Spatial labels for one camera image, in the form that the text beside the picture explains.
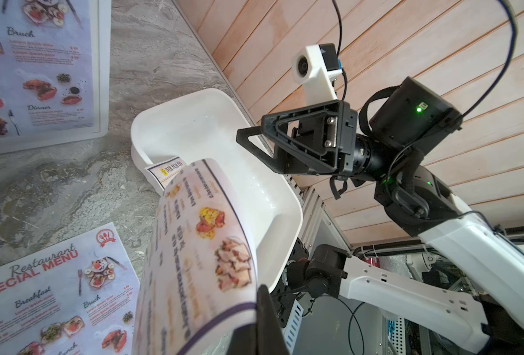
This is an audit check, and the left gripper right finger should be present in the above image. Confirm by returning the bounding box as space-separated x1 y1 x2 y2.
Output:
255 285 289 355

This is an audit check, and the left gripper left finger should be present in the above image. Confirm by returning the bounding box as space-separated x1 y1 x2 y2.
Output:
226 324 258 355

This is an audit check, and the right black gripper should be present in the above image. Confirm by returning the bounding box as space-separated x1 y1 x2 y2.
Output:
236 77 463 181

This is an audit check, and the dim sum menu sheet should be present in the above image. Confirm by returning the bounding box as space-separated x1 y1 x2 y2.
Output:
132 159 258 354
145 156 187 191

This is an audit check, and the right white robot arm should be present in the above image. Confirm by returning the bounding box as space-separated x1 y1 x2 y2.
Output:
237 78 524 354

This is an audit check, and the back white menu holder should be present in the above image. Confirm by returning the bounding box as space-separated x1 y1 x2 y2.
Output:
0 1 112 154

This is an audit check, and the white plastic tray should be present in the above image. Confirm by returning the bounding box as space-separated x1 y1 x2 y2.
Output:
130 89 303 290

